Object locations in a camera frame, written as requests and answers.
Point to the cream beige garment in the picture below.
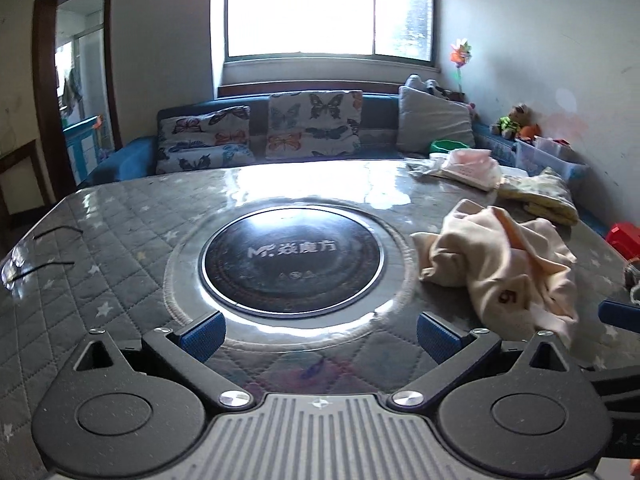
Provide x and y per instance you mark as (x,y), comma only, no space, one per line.
(519,276)

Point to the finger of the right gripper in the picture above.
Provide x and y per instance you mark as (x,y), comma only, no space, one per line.
(625,316)

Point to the eyeglasses on table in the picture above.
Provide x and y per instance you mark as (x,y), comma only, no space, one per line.
(23,260)

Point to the colourful pinwheel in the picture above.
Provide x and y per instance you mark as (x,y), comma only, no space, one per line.
(460,55)

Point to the blue sofa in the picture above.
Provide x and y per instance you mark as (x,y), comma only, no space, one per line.
(378,137)

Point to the clear plastic storage box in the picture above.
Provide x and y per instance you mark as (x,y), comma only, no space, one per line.
(549,153)

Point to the grey quilted star table cover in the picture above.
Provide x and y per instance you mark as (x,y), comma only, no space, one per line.
(135,270)

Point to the dark wooden door frame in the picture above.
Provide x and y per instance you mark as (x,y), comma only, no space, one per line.
(43,80)

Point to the window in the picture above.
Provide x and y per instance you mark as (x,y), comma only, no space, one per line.
(389,28)

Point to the round black induction cooktop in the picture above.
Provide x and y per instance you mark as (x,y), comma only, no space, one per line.
(292,261)

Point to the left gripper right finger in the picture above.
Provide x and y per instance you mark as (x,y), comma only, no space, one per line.
(497,406)

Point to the yellow floral folded cloth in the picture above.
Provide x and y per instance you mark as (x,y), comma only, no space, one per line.
(546,196)

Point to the red toy object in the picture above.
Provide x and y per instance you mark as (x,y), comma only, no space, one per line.
(625,238)

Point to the butterfly cushion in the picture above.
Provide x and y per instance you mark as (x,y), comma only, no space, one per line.
(314,124)
(215,140)

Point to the left butterfly cushion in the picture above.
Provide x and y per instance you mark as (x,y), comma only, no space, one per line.
(215,140)

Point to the grey pillow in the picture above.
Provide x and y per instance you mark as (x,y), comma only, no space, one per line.
(424,119)

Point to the pink clothing in plastic bag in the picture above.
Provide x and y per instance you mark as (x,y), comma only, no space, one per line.
(469,166)

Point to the plush toy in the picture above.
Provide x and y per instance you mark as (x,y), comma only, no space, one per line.
(517,125)

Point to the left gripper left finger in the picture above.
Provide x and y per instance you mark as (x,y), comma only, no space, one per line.
(135,409)

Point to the blue white cabinet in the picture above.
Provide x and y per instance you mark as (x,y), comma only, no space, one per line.
(82,143)

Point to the right butterfly cushion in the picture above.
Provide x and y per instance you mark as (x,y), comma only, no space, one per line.
(314,124)

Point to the green bowl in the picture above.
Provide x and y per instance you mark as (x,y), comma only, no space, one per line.
(445,146)

